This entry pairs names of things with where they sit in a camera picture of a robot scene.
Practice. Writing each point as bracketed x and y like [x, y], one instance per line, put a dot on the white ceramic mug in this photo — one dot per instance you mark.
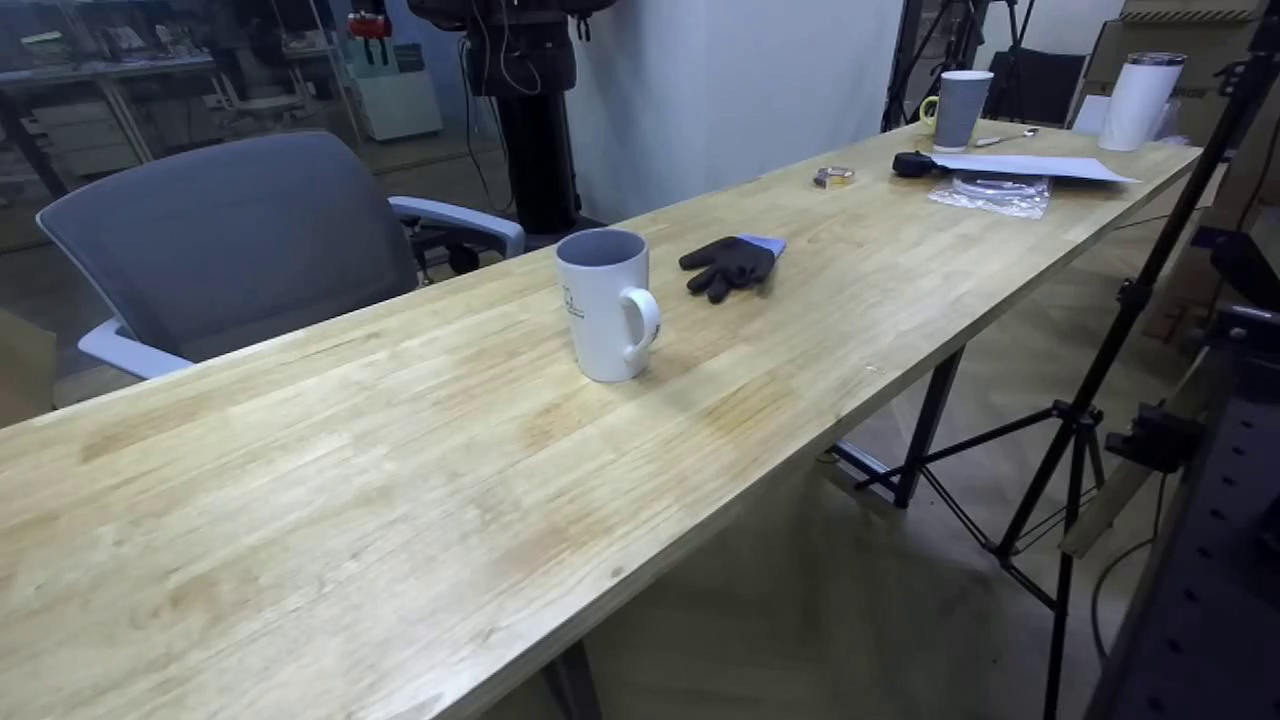
[609, 307]

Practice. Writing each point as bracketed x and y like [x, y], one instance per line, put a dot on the black work glove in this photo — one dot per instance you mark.
[728, 265]

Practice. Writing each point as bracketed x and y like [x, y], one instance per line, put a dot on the small metal keys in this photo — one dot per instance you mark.
[834, 177]

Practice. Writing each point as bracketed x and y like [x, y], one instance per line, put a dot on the black table leg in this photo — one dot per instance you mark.
[926, 424]

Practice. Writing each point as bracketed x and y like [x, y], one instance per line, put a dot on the small black object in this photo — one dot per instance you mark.
[913, 164]

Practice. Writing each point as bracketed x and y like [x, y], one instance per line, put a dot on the white paper sheets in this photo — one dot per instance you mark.
[1083, 169]

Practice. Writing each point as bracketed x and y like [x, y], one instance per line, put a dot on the clear plastic bag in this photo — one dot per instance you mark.
[1006, 196]

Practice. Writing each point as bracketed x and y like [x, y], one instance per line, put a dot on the grey office chair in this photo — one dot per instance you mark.
[240, 242]

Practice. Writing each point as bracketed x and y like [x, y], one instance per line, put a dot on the white paper roll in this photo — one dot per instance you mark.
[1143, 98]

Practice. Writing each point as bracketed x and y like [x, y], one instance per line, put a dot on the black perforated breadboard table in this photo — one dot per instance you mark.
[1200, 639]

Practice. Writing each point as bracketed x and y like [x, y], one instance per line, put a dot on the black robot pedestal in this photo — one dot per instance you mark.
[521, 62]

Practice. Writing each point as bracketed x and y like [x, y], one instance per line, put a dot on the black camera tripod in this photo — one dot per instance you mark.
[1075, 440]

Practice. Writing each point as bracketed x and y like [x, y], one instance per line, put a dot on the grey cup with yellow handle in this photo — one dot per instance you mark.
[958, 107]

